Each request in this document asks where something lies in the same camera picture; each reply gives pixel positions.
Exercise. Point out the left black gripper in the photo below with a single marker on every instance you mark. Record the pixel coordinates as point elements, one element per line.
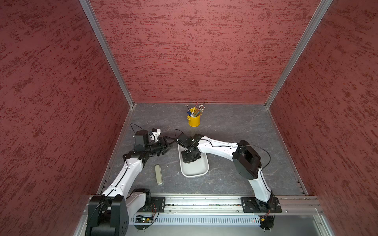
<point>163,148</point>

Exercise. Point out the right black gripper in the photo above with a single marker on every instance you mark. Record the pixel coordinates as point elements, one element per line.
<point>187,159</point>

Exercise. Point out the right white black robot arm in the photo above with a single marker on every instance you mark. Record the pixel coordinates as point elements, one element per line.
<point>246,160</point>

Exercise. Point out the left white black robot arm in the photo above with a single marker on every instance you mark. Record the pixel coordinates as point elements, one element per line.
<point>109,213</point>

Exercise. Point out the white oval storage tray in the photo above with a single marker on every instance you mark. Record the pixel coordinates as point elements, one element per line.
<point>195,169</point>

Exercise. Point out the beige oblong case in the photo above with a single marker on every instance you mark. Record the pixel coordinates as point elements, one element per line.
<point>158,173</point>

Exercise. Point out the yellow pencil cup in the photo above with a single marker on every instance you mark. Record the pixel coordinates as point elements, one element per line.
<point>194,122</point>

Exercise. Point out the coloured pencils bundle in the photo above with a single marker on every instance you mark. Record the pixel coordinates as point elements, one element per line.
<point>195,111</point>

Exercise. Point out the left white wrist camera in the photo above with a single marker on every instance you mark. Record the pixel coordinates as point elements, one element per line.
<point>155,133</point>

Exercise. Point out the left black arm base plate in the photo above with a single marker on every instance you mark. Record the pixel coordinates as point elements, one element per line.
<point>153,205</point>

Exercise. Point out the aluminium front rail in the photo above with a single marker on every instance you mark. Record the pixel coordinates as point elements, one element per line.
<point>231,205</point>

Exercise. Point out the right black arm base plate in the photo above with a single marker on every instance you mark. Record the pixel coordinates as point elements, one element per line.
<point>253,205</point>

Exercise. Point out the left controller board with wires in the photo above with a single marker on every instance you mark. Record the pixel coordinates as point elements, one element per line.
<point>143,222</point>

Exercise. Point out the left aluminium corner post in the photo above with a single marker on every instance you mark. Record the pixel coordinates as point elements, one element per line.
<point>90,14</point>

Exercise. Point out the aluminium corner post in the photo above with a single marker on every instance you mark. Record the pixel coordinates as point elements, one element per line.
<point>301,45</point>
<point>90,14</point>

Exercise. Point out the right aluminium corner post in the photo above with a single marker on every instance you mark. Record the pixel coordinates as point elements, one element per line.
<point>301,45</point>

